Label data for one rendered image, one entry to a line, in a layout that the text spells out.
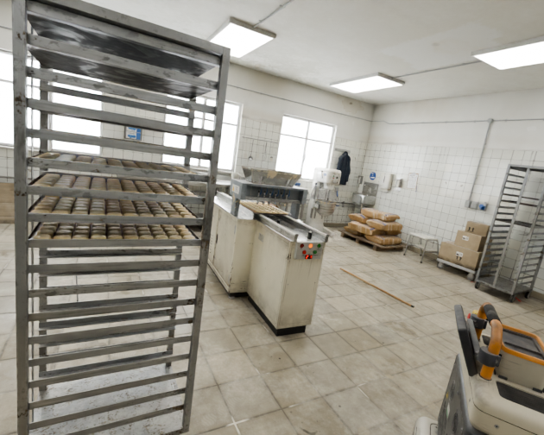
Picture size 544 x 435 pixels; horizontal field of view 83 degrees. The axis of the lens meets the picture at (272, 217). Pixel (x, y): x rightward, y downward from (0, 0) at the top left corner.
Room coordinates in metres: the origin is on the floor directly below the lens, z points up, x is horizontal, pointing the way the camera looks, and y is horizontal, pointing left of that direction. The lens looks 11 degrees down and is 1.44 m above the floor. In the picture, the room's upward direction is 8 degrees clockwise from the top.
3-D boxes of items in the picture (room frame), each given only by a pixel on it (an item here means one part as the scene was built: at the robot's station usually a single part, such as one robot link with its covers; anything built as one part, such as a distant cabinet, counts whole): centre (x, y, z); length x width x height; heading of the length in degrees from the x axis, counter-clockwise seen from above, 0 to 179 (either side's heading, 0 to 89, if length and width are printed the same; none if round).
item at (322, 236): (3.32, -0.01, 0.87); 2.01 x 0.03 x 0.07; 27
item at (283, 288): (2.70, -0.16, 0.45); 0.70 x 0.34 x 0.90; 27
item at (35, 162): (1.13, 0.54, 1.32); 0.64 x 0.03 x 0.03; 120
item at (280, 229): (3.19, 0.25, 0.87); 2.01 x 0.03 x 0.07; 27
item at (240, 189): (3.15, 0.07, 1.01); 0.72 x 0.33 x 0.34; 117
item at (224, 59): (1.25, 0.26, 0.97); 0.03 x 0.03 x 1.70; 30
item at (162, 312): (1.47, 0.74, 0.51); 0.64 x 0.03 x 0.03; 120
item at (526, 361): (1.04, -0.96, 0.87); 0.23 x 0.15 x 0.11; 154
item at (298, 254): (2.38, -0.33, 0.77); 0.24 x 0.04 x 0.14; 117
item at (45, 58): (1.29, 0.65, 1.68); 0.60 x 0.40 x 0.02; 120
